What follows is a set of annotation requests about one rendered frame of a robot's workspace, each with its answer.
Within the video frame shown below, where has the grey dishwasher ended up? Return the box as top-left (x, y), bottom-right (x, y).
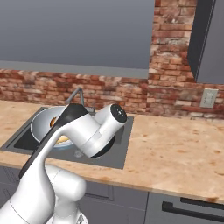
top-left (144, 191), bottom-right (224, 224)

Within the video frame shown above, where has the black dishwasher handle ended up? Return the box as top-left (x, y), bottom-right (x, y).
top-left (161, 200), bottom-right (224, 223)

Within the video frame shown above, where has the grey metal tap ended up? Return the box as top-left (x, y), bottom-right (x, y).
top-left (66, 86), bottom-right (96, 114)

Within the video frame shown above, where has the grey cupboard door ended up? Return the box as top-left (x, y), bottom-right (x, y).
top-left (76, 197), bottom-right (147, 224)
top-left (0, 164), bottom-right (32, 208)

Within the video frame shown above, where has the orange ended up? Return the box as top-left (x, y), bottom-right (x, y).
top-left (49, 115), bottom-right (60, 129)

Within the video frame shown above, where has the grey wall socket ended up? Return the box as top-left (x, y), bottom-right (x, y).
top-left (199, 87), bottom-right (220, 109)

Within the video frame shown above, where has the dark grey wall cupboard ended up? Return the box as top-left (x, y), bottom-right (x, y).
top-left (186, 0), bottom-right (224, 86)

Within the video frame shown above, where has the dark grey sink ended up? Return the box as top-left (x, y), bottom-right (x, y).
top-left (0, 106), bottom-right (136, 171)

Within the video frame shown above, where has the white bowl with blue rim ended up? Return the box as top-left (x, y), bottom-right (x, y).
top-left (30, 105), bottom-right (76, 151)

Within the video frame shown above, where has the grey window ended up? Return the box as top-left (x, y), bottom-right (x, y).
top-left (0, 0), bottom-right (156, 80)

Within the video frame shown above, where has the grey drawer front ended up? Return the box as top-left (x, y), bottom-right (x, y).
top-left (83, 180), bottom-right (150, 212)

